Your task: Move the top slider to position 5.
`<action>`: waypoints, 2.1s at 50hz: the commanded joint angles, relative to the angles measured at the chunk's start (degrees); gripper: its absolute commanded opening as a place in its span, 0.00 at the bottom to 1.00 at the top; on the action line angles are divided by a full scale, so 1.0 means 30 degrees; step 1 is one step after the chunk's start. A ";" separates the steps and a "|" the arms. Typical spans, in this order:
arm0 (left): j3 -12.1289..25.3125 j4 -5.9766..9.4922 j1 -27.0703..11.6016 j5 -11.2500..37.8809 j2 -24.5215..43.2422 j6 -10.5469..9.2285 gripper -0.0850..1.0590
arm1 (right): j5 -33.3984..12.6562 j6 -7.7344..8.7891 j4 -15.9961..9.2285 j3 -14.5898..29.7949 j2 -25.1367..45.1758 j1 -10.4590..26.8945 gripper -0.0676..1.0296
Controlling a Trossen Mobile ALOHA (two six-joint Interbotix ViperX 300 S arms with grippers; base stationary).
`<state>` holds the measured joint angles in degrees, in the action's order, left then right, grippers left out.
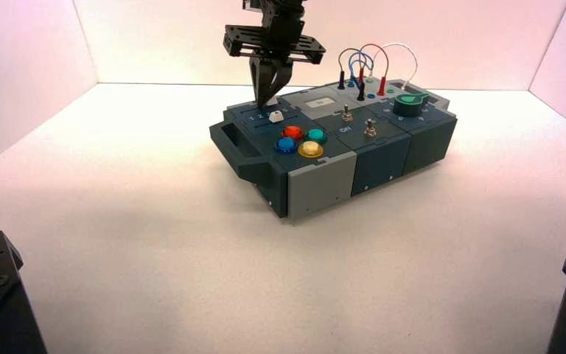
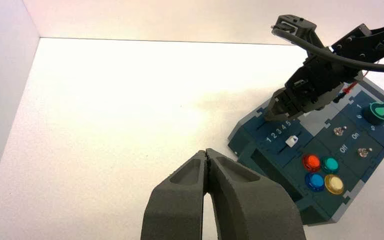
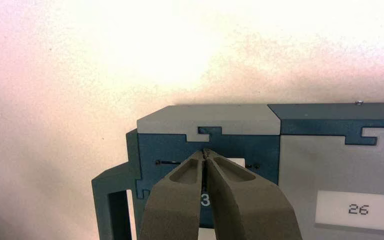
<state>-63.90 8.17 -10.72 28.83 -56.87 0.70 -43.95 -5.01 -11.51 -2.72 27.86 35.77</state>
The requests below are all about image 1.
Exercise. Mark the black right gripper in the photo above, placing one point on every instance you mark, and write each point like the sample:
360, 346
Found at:
273, 41

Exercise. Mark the white rectangular display label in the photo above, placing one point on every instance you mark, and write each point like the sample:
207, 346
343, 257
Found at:
321, 102

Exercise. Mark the red round push button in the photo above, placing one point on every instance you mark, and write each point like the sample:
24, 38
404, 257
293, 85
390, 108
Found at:
292, 132

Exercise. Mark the blue round push button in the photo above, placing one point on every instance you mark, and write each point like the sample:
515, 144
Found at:
286, 145

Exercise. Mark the teal round push button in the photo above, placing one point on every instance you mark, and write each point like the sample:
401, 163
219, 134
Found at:
316, 136

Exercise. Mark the yellow round push button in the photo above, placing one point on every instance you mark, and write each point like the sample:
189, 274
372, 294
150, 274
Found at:
310, 149

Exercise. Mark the dark teal grey control box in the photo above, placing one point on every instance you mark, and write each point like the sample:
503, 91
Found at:
322, 183

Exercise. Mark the green rotary knob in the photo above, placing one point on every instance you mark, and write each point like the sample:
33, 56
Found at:
407, 106

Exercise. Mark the metal toggle switch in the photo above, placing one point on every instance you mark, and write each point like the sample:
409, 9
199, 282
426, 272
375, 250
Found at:
347, 116
371, 130

